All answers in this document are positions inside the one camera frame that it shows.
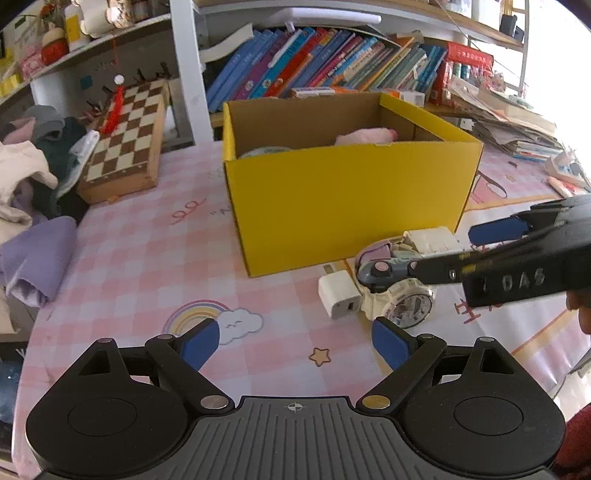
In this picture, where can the white desk bookshelf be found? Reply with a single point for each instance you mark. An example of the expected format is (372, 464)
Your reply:
(184, 92)

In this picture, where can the white charger adapter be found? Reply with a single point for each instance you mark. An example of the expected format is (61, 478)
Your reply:
(337, 293)

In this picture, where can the pink plush pig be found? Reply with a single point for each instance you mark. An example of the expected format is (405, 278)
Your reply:
(364, 137)

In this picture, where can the person's red knit sleeve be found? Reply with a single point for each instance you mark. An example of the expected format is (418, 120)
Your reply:
(577, 443)

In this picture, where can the white wooden craft ornament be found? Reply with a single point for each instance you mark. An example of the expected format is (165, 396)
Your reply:
(99, 16)

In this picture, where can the red book box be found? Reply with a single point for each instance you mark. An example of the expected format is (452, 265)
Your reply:
(466, 57)

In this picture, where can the small black box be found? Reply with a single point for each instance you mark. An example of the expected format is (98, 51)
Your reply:
(511, 28)

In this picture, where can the red hanging tassel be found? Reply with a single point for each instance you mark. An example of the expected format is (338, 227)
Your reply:
(115, 110)

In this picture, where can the white bottle yellow label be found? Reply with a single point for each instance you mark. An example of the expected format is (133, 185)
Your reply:
(76, 27)

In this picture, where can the stack of papers and books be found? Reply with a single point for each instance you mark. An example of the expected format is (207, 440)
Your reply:
(508, 120)

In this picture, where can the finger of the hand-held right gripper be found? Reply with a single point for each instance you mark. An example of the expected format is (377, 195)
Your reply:
(498, 230)
(443, 270)

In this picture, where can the grey toy car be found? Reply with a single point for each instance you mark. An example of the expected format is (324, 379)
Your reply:
(374, 272)

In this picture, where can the person's right hand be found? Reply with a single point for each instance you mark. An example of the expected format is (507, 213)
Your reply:
(582, 302)

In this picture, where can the white plastic bag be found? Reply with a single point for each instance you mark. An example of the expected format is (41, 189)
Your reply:
(78, 161)

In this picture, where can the small cream square block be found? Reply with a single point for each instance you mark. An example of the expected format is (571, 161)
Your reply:
(431, 240)

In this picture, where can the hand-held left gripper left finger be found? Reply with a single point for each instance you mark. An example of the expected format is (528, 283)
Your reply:
(201, 344)

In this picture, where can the cream wrist watch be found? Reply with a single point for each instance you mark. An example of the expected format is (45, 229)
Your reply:
(411, 307)

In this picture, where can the purple garment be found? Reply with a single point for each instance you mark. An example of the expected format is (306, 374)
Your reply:
(37, 258)

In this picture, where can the orange and white small box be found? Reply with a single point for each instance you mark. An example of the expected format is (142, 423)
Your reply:
(411, 97)

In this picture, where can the wooden chessboard box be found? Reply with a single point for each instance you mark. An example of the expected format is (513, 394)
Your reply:
(127, 143)

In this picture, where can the pink checked desktop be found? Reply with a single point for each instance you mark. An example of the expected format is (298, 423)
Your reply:
(161, 267)

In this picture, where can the white bar desk lamp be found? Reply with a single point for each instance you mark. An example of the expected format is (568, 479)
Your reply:
(323, 19)

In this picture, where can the pink cover book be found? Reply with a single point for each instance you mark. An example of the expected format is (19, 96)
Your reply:
(570, 189)

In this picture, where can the red apple-shaped jar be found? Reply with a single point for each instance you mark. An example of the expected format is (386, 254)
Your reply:
(54, 48)

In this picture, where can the pink tissue box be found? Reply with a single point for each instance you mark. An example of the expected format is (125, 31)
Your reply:
(31, 62)

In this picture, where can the yellow cardboard box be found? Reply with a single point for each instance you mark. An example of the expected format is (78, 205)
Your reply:
(346, 207)

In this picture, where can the row of children's books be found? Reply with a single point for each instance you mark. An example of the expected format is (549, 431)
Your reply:
(323, 60)

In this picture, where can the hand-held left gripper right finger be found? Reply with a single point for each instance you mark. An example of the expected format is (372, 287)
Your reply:
(390, 344)

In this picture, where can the white flat small box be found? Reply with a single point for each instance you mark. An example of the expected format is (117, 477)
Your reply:
(314, 91)

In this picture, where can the white power strip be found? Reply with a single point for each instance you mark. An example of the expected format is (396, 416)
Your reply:
(568, 168)

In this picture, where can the pile of clothes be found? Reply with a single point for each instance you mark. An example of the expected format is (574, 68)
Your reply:
(27, 161)

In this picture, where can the clear tape roll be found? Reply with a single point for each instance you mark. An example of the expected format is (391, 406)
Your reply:
(265, 151)

